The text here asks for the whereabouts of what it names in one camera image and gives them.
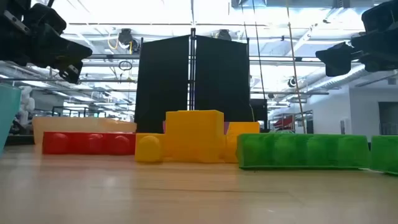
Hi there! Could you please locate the red toy block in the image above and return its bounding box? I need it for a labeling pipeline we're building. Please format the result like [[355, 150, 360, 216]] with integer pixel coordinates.
[[42, 131, 137, 156]]

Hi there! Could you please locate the black folding screen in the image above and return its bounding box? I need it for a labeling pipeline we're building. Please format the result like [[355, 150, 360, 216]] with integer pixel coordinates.
[[134, 27, 251, 134]]

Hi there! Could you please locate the orange translucent plastic bin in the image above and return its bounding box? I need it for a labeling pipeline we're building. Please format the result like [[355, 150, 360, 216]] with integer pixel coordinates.
[[32, 116, 137, 147]]

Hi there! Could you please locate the yellow hanging cable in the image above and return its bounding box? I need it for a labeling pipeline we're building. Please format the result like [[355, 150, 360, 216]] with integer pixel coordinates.
[[285, 0, 308, 134]]

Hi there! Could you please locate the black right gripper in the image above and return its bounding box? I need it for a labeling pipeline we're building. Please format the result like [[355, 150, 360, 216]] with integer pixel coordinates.
[[315, 0, 398, 77]]

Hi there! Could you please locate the red translucent plastic bin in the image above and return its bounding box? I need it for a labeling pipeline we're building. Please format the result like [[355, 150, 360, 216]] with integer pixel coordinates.
[[162, 121, 230, 135]]

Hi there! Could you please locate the black hanging cable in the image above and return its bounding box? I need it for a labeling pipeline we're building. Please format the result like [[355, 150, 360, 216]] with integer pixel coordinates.
[[251, 0, 267, 101]]

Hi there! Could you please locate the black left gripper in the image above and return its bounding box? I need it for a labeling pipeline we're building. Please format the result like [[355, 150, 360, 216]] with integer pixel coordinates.
[[0, 0, 93, 85]]

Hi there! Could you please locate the large orange-yellow toy block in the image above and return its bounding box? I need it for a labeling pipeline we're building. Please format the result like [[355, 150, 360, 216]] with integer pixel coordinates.
[[164, 110, 225, 164]]

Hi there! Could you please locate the teal translucent plastic bin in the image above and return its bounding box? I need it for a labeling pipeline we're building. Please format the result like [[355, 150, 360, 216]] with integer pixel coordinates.
[[0, 83, 22, 156]]

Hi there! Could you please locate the white robot figure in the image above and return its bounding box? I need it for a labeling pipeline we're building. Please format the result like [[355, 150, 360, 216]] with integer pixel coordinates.
[[17, 86, 35, 127]]

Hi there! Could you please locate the shelf with red bins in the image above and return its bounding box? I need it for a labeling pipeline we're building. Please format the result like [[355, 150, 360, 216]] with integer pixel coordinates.
[[267, 109, 314, 135]]

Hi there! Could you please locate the black computer tower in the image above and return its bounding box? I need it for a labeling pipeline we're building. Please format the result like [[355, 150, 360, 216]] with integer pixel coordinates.
[[249, 98, 269, 131]]

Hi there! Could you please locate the yellow toy block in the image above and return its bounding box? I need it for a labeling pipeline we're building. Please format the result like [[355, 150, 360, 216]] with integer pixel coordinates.
[[223, 121, 261, 164], [134, 133, 166, 164]]

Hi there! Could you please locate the long green toy block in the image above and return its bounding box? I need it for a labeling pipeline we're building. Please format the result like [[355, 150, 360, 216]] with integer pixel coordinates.
[[236, 133, 371, 170]]

